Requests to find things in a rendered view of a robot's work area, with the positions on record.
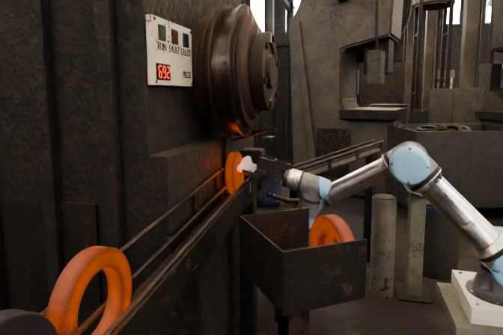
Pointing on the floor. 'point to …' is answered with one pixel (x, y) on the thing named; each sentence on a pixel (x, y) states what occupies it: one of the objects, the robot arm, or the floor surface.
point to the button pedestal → (414, 253)
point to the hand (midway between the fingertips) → (235, 167)
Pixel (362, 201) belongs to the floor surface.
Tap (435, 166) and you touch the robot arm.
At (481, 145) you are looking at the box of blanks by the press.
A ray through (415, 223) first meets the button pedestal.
